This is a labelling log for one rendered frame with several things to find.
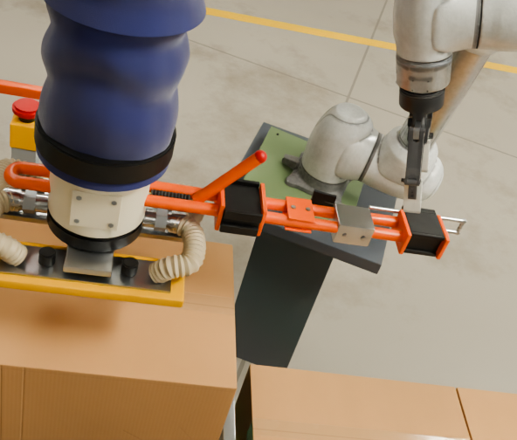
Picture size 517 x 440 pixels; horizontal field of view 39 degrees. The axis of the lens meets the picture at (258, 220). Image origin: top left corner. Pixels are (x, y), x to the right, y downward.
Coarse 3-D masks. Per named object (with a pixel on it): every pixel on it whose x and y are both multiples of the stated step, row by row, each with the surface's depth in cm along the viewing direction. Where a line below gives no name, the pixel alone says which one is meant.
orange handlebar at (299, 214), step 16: (0, 80) 141; (32, 96) 142; (16, 176) 121; (48, 176) 126; (48, 192) 123; (176, 192) 130; (192, 192) 130; (160, 208) 127; (176, 208) 127; (192, 208) 127; (208, 208) 128; (272, 208) 133; (288, 208) 132; (304, 208) 133; (320, 208) 135; (288, 224) 131; (304, 224) 131; (320, 224) 132; (336, 224) 132; (384, 224) 138; (400, 240) 135
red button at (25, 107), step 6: (18, 102) 173; (24, 102) 174; (30, 102) 175; (36, 102) 175; (12, 108) 172; (18, 108) 172; (24, 108) 172; (30, 108) 173; (36, 108) 173; (18, 114) 172; (24, 114) 171; (30, 114) 172; (24, 120) 174; (30, 120) 175
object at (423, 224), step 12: (408, 216) 137; (420, 216) 138; (432, 216) 139; (396, 228) 138; (408, 228) 134; (420, 228) 135; (432, 228) 136; (444, 228) 137; (408, 240) 134; (420, 240) 135; (432, 240) 136; (444, 240) 135; (408, 252) 137; (420, 252) 137; (432, 252) 137
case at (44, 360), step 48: (48, 240) 155; (144, 240) 161; (0, 288) 142; (192, 288) 154; (0, 336) 134; (48, 336) 136; (96, 336) 139; (144, 336) 141; (192, 336) 144; (0, 384) 133; (48, 384) 134; (96, 384) 134; (144, 384) 135; (192, 384) 136; (0, 432) 143; (48, 432) 144; (96, 432) 145; (144, 432) 145; (192, 432) 146
